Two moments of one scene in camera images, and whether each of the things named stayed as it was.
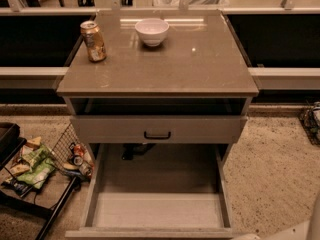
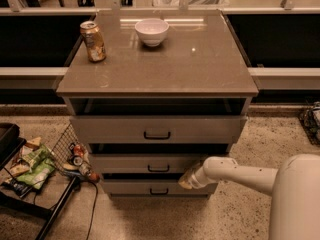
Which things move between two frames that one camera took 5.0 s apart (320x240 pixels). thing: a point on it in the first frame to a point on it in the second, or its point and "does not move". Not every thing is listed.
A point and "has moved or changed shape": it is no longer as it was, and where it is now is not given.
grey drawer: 156,191 has moved or changed shape
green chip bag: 40,164 does not move
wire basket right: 309,119 does not move
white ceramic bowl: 152,31 does not move
